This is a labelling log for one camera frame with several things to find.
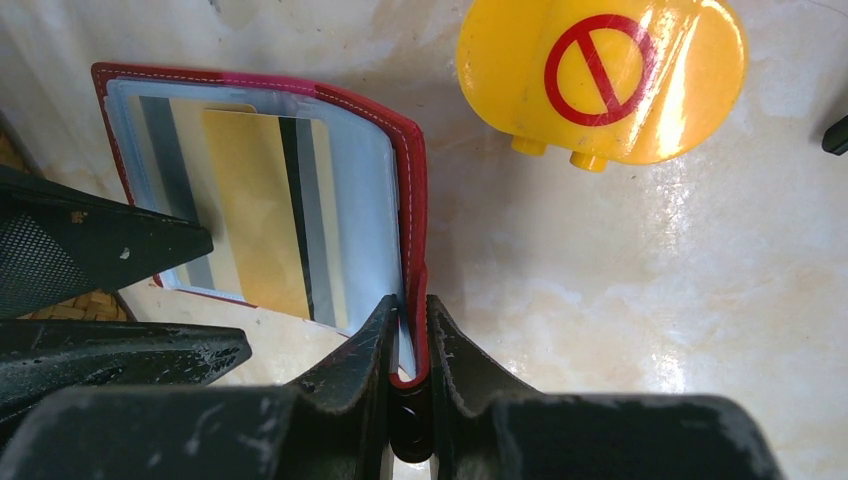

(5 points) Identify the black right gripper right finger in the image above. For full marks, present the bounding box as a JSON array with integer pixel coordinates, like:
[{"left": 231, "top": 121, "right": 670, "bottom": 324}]
[{"left": 427, "top": 295, "right": 783, "bottom": 479}]

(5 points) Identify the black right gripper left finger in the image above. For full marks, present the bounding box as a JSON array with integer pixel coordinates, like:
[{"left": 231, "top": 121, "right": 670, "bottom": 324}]
[{"left": 1, "top": 295, "right": 398, "bottom": 479}]

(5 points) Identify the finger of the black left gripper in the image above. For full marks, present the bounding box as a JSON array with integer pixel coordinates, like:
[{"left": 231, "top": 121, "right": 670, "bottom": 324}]
[
  {"left": 1, "top": 319, "right": 252, "bottom": 424},
  {"left": 1, "top": 166, "right": 213, "bottom": 319}
]

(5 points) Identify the gold credit card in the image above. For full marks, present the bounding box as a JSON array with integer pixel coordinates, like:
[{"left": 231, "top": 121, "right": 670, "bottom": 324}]
[
  {"left": 202, "top": 109, "right": 350, "bottom": 329},
  {"left": 127, "top": 95, "right": 256, "bottom": 302}
]

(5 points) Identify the red leather card holder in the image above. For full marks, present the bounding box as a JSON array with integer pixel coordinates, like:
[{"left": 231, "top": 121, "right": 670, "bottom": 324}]
[{"left": 91, "top": 62, "right": 427, "bottom": 388}]

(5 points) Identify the woven bamboo tray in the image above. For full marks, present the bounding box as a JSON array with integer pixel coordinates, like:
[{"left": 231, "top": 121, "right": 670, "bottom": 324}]
[{"left": 1, "top": 131, "right": 135, "bottom": 322}]

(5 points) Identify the red yellow plastic case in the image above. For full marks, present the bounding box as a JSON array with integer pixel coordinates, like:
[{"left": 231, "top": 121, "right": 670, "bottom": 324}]
[{"left": 456, "top": 1, "right": 748, "bottom": 172}]

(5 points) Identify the black mini tripod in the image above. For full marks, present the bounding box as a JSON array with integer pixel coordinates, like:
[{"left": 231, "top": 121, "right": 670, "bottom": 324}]
[{"left": 821, "top": 115, "right": 848, "bottom": 156}]

